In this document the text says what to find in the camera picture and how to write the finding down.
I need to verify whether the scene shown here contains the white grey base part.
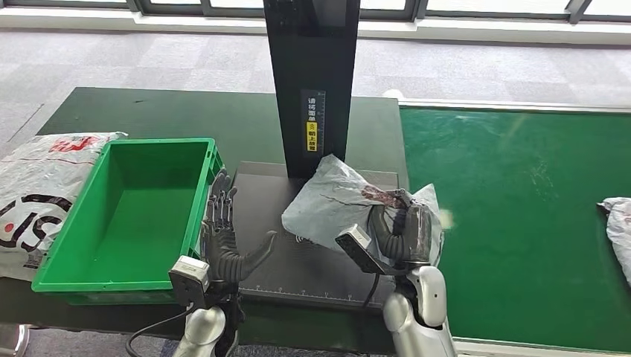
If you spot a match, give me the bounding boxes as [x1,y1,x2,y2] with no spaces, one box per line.
[0,324,31,357]

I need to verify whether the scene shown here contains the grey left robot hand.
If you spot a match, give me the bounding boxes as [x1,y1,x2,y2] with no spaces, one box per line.
[201,168,278,284]

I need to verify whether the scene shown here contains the white conveyor frame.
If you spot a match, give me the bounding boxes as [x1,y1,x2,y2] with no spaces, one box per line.
[382,89,631,357]

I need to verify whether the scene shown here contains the dark window frame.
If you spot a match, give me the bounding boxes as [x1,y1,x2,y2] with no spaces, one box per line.
[0,0,631,25]

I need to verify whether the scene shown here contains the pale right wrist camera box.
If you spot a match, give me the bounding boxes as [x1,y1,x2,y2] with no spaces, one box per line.
[335,224,395,276]

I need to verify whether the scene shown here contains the grey parcel with long tear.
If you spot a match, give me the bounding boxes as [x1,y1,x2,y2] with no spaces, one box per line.
[281,154,445,269]

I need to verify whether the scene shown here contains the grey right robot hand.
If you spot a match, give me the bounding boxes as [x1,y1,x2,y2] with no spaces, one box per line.
[369,189,435,267]

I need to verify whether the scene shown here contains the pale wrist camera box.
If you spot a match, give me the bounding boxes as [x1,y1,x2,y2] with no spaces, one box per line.
[335,224,395,276]
[168,255,212,309]

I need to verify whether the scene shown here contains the white window sill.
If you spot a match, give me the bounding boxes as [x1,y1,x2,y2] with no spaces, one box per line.
[0,7,631,48]

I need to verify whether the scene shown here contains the large white printed parcel bag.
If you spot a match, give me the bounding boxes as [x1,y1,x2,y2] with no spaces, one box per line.
[0,131,128,282]

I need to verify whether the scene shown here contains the green conveyor belt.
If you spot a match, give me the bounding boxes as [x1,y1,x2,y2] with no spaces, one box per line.
[399,106,631,353]

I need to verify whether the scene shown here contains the black inbound scanner machine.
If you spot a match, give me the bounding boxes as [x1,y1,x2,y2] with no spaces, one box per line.
[231,0,400,312]

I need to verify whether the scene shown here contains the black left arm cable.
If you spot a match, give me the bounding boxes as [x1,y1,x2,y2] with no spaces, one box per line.
[124,304,196,357]

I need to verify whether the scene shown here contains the grey parcel with red smear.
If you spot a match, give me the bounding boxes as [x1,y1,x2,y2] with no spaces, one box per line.
[597,196,631,287]

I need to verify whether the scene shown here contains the green plastic crate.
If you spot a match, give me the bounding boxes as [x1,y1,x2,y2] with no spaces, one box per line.
[31,137,225,305]

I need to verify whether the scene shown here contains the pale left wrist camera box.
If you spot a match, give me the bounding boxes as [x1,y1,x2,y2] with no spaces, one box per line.
[168,255,212,309]

